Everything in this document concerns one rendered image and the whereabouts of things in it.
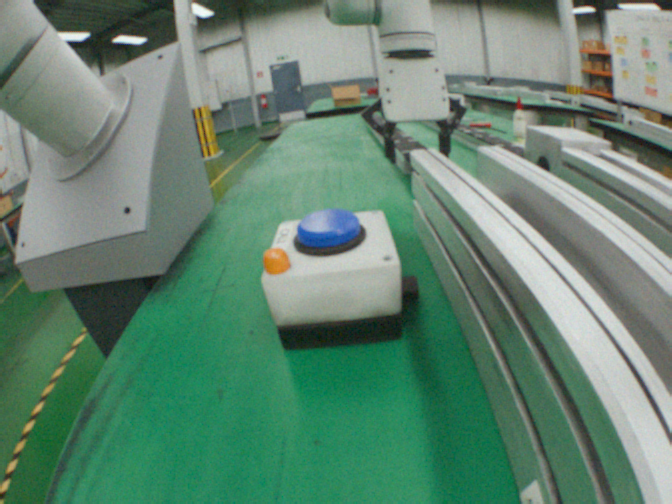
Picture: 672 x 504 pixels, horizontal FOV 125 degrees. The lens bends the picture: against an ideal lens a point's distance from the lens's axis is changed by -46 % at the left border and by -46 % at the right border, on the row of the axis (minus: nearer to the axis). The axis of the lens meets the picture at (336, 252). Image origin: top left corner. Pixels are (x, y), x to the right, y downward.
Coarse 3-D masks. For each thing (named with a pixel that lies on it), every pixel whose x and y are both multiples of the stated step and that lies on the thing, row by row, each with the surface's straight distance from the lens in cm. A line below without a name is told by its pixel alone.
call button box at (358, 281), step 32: (288, 224) 24; (384, 224) 22; (288, 256) 20; (320, 256) 19; (352, 256) 19; (384, 256) 18; (288, 288) 18; (320, 288) 18; (352, 288) 18; (384, 288) 18; (416, 288) 23; (288, 320) 20; (320, 320) 20; (352, 320) 20; (384, 320) 20
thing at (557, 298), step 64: (448, 192) 21; (512, 192) 28; (576, 192) 24; (448, 256) 24; (512, 256) 14; (576, 256) 21; (640, 256) 18; (512, 320) 14; (576, 320) 11; (640, 320) 18; (512, 384) 16; (576, 384) 11; (640, 384) 11; (512, 448) 16; (576, 448) 12; (640, 448) 10
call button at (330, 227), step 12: (312, 216) 21; (324, 216) 21; (336, 216) 21; (348, 216) 20; (300, 228) 20; (312, 228) 20; (324, 228) 19; (336, 228) 19; (348, 228) 19; (300, 240) 20; (312, 240) 19; (324, 240) 19; (336, 240) 19; (348, 240) 19
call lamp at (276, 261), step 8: (272, 248) 19; (280, 248) 19; (264, 256) 18; (272, 256) 18; (280, 256) 18; (264, 264) 18; (272, 264) 18; (280, 264) 18; (288, 264) 18; (272, 272) 18; (280, 272) 18
